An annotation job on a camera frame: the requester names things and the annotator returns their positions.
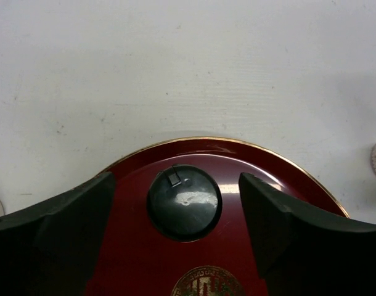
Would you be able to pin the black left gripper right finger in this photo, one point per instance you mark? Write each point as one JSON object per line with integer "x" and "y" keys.
{"x": 301, "y": 249}

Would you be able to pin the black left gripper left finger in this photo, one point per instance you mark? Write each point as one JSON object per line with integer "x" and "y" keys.
{"x": 52, "y": 247}

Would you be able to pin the small black-capped spice bottle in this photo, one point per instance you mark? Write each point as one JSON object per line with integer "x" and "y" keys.
{"x": 184, "y": 203}

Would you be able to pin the red round tray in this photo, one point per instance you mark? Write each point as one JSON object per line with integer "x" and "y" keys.
{"x": 136, "y": 259}

